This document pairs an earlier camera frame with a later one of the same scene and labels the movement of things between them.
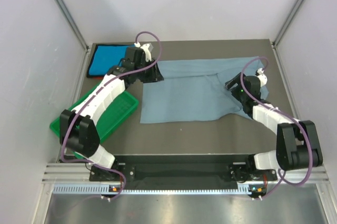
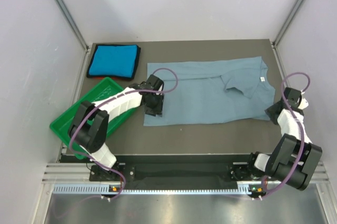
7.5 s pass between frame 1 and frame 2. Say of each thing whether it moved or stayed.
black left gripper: moved
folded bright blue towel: stayed
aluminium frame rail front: stayed
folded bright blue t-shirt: stayed
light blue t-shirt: moved
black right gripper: moved
